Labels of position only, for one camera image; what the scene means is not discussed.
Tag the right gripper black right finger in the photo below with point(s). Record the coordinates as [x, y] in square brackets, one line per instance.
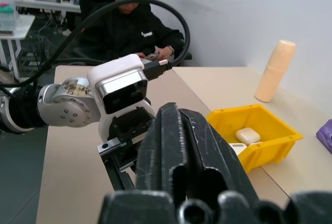
[215, 151]

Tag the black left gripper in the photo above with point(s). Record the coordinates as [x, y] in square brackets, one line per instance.
[129, 128]

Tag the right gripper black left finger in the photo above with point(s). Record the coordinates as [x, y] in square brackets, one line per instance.
[160, 151]

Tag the yellow plastic bin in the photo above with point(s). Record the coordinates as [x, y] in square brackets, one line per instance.
[269, 154]

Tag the person's left hand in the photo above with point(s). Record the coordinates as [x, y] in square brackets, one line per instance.
[164, 53]

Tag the person's right hand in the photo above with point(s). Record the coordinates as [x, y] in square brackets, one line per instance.
[140, 54]

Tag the grey smartphone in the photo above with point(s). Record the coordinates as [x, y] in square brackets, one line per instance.
[151, 57]

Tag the beige cylinder tube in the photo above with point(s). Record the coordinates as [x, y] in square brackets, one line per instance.
[275, 71]

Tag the purple tissue pack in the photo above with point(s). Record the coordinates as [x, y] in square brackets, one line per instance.
[325, 138]

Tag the person in black hoodie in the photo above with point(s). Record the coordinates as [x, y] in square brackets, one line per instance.
[124, 32]

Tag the white office desk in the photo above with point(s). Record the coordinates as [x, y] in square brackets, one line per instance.
[23, 27]

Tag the long white work desk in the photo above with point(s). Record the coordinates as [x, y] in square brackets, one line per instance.
[52, 6]

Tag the clear plastic container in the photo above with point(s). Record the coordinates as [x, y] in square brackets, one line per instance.
[7, 19]

